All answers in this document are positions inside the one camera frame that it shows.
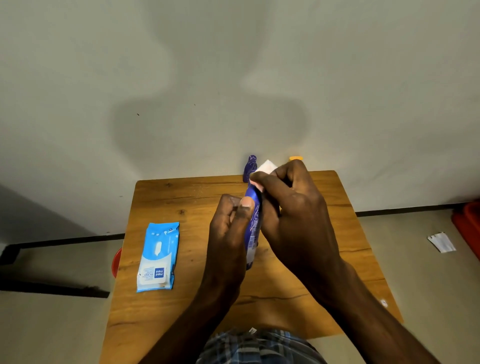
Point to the person's right hand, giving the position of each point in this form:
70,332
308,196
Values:
300,225

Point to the person's left hand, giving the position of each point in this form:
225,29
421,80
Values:
225,247

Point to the person's right thumb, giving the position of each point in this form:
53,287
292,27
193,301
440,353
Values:
270,215

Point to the person's left thumb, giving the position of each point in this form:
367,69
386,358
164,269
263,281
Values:
248,212

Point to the blue spray bottle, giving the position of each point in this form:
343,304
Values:
252,232

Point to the white wipe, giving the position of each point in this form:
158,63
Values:
267,167

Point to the person's left forearm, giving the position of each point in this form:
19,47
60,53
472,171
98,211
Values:
187,330

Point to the person's right forearm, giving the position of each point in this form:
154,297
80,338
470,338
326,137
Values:
375,318

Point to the orange cap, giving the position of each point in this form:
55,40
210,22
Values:
296,158

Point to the light blue wet wipes pack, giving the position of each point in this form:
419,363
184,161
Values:
157,258

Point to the blue plaid shorts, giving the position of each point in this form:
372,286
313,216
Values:
258,347

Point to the red round stool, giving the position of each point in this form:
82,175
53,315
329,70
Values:
116,262

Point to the white paper scrap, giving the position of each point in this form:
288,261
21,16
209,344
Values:
441,242

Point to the red plastic container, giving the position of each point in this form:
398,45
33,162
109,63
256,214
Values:
468,228

